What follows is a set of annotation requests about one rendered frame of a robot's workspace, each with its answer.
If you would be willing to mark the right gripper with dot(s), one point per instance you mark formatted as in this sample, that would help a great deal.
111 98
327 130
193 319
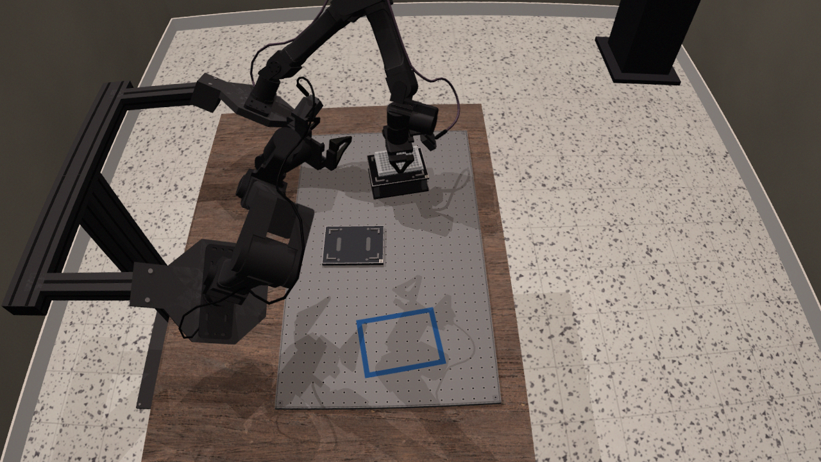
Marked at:
311 150

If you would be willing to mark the blue tape rectangle outline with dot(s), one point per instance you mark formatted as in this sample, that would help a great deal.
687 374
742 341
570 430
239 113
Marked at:
403 368

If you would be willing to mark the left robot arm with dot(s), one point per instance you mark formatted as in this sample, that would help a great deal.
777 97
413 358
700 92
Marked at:
401 80

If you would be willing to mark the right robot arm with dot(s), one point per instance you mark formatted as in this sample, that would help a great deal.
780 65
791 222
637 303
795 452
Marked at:
254 254

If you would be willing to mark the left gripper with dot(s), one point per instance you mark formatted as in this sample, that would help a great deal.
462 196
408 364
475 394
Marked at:
397 141

